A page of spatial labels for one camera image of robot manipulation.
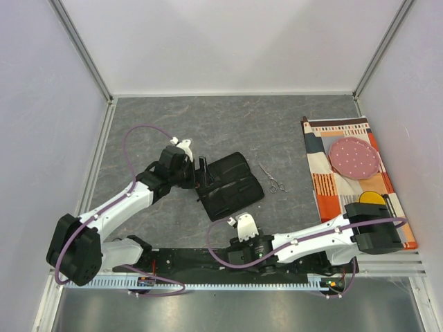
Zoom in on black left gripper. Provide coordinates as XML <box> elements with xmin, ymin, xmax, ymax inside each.
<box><xmin>170</xmin><ymin>156</ymin><xmax>214</xmax><ymax>189</ymax></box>

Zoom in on black zip tool case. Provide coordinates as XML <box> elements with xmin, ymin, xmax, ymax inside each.
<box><xmin>196</xmin><ymin>151</ymin><xmax>264</xmax><ymax>221</ymax></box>

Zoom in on silver hair scissors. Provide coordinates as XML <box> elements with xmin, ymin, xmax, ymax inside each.
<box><xmin>258</xmin><ymin>163</ymin><xmax>287</xmax><ymax>194</ymax></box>

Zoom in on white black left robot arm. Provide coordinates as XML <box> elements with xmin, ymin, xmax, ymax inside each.
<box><xmin>46</xmin><ymin>140</ymin><xmax>208</xmax><ymax>286</ymax></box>

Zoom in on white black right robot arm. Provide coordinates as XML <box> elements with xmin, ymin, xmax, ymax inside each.
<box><xmin>226</xmin><ymin>202</ymin><xmax>408</xmax><ymax>273</ymax></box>

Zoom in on colourful patterned cloth mat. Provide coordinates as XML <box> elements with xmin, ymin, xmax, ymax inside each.
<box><xmin>302</xmin><ymin>116</ymin><xmax>419</xmax><ymax>252</ymax></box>

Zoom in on yellow plastic bowl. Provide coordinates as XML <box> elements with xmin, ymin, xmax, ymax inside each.
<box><xmin>359</xmin><ymin>191</ymin><xmax>386</xmax><ymax>205</ymax></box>

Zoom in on pink dotted plate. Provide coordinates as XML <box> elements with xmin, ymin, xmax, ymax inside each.
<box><xmin>328</xmin><ymin>137</ymin><xmax>381</xmax><ymax>180</ymax></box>

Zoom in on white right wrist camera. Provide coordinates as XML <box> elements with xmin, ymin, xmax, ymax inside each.
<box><xmin>227</xmin><ymin>212</ymin><xmax>259</xmax><ymax>242</ymax></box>

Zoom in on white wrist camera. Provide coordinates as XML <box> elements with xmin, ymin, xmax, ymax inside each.
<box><xmin>170</xmin><ymin>136</ymin><xmax>193</xmax><ymax>158</ymax></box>
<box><xmin>227</xmin><ymin>212</ymin><xmax>259</xmax><ymax>242</ymax></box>

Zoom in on light blue cable duct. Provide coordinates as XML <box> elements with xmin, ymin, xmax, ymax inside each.
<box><xmin>64</xmin><ymin>272</ymin><xmax>347</xmax><ymax>291</ymax></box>

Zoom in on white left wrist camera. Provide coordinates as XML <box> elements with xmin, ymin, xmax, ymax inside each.
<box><xmin>170</xmin><ymin>136</ymin><xmax>193</xmax><ymax>158</ymax></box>

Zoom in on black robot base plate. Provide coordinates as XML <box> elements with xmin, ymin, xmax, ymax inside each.
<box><xmin>133</xmin><ymin>248</ymin><xmax>359</xmax><ymax>276</ymax></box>

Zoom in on aluminium frame post left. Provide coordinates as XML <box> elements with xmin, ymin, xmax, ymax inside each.
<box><xmin>48</xmin><ymin>0</ymin><xmax>115</xmax><ymax>104</ymax></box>

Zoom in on aluminium frame post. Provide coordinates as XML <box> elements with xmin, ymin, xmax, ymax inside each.
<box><xmin>48</xmin><ymin>0</ymin><xmax>115</xmax><ymax>104</ymax></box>
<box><xmin>352</xmin><ymin>0</ymin><xmax>415</xmax><ymax>102</ymax></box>

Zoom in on aluminium frame post right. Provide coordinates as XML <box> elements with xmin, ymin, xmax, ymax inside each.
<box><xmin>352</xmin><ymin>0</ymin><xmax>415</xmax><ymax>102</ymax></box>

